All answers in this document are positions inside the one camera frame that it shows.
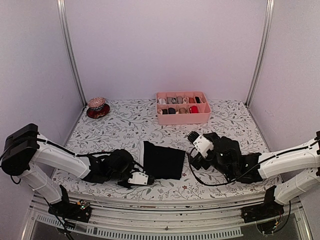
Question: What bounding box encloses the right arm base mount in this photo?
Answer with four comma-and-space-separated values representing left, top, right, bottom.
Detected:
241, 185, 285, 223

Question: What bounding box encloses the black underwear white lettering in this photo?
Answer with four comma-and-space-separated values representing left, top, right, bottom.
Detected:
143, 141, 186, 180

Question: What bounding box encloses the floral patterned table mat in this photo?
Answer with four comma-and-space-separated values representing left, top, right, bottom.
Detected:
52, 99, 282, 201

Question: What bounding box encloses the right aluminium frame post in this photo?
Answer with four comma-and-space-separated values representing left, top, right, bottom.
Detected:
245, 0, 275, 109

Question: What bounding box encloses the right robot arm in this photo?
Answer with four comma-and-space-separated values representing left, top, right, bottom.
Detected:
187, 131, 320, 218

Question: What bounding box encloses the red patterned pincushion on saucer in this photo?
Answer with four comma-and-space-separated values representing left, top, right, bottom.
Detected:
86, 96, 110, 119

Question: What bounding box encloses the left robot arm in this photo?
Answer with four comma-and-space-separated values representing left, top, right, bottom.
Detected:
0, 123, 149, 217

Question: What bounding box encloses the left aluminium frame post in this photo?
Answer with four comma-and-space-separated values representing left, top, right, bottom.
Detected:
56, 0, 87, 107

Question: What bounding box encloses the aluminium frame post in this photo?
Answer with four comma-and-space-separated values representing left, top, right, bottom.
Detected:
56, 0, 87, 107
245, 0, 275, 109

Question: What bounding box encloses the black underwear beige waistband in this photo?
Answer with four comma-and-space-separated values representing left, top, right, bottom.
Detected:
194, 96, 203, 104

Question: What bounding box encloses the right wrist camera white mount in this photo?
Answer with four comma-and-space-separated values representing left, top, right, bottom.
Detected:
187, 131, 214, 159

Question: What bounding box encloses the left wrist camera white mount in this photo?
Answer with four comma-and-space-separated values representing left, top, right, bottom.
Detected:
128, 172, 155, 186

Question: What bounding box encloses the pink divided storage box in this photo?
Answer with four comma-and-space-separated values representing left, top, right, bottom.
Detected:
155, 91, 212, 125

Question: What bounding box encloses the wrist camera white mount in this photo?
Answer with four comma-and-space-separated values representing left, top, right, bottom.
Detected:
187, 131, 214, 159
128, 172, 155, 186

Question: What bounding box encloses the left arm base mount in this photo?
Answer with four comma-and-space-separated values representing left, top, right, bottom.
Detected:
48, 185, 92, 223

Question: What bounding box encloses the aluminium front rail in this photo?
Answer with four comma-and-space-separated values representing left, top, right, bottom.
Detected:
23, 192, 313, 240

